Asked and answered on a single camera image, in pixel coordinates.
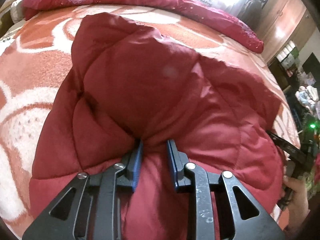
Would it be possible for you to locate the magenta floral rolled quilt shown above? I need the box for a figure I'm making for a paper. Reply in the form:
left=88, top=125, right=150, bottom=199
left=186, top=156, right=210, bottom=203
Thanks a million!
left=22, top=0, right=264, bottom=54

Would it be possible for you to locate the orange white floral blanket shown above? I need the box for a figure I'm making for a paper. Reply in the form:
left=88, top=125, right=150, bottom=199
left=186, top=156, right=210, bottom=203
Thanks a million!
left=1, top=5, right=284, bottom=238

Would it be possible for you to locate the coat rack with clothes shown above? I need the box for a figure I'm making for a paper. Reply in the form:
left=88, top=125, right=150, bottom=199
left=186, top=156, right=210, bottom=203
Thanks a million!
left=237, top=0, right=267, bottom=31

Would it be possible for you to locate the person's right hand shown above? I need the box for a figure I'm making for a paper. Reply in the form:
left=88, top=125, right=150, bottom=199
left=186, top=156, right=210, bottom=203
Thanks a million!
left=283, top=176, right=309, bottom=235

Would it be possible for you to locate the red quilted padded jacket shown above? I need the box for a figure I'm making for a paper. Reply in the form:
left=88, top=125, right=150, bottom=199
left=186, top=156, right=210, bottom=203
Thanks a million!
left=29, top=13, right=283, bottom=239

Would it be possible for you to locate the grey white striped pillow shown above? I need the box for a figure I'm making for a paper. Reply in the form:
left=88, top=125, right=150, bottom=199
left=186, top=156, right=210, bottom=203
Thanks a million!
left=1, top=0, right=24, bottom=37

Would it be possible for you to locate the wooden wardrobe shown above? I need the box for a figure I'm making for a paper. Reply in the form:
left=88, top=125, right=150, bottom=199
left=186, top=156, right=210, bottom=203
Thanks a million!
left=255, top=0, right=316, bottom=62

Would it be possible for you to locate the grey bed guard rail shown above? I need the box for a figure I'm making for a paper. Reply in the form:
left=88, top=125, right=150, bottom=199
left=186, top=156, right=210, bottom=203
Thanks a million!
left=184, top=0, right=241, bottom=13

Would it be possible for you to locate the dark cluttered side shelf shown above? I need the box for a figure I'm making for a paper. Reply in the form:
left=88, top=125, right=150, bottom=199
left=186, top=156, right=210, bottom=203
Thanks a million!
left=268, top=41, right=319, bottom=137

